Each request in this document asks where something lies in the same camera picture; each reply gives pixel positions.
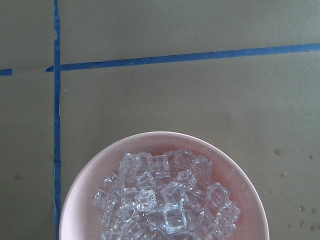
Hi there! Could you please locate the pile of ice cubes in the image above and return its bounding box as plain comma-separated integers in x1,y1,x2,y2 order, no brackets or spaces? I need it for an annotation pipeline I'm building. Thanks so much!
91,149,241,240

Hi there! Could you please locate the pink bowl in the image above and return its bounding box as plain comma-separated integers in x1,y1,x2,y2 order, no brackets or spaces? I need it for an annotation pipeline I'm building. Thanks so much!
59,131,270,240

